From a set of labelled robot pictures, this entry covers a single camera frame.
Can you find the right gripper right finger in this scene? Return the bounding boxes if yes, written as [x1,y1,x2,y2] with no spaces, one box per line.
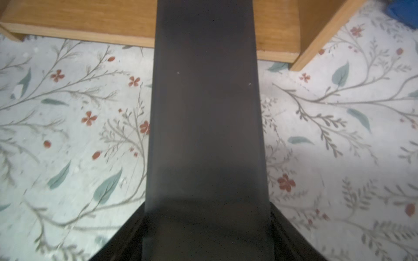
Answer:
[270,203,327,261]

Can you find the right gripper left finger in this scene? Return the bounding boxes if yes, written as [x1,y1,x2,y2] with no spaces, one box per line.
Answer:
[90,203,145,261]

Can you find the wooden three-tier shelf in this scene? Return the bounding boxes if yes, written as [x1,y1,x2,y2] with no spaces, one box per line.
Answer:
[1,1,364,71]

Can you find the white and blue crib basket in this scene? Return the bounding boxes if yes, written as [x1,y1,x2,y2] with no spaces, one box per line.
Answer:
[385,0,418,29]

